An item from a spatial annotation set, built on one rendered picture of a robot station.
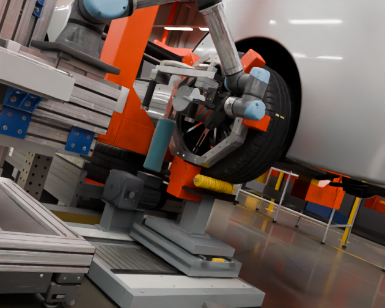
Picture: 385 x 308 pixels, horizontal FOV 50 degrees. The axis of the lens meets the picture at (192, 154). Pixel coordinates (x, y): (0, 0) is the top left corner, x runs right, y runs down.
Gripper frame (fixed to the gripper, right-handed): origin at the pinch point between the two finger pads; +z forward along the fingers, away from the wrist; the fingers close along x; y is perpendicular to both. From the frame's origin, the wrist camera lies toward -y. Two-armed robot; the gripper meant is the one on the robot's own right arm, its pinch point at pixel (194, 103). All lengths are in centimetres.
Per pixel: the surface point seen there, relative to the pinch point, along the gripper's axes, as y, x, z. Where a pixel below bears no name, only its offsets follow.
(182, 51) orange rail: 228, -607, 802
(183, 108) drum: -2.5, -6.0, 13.4
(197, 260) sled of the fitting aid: -66, -24, -8
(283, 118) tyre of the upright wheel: 8.4, -41.8, -15.7
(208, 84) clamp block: 9.3, -1.6, -2.8
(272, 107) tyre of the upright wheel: 10.4, -32.1, -15.2
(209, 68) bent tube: 16.5, -1.6, -0.2
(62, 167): -53, 1, 92
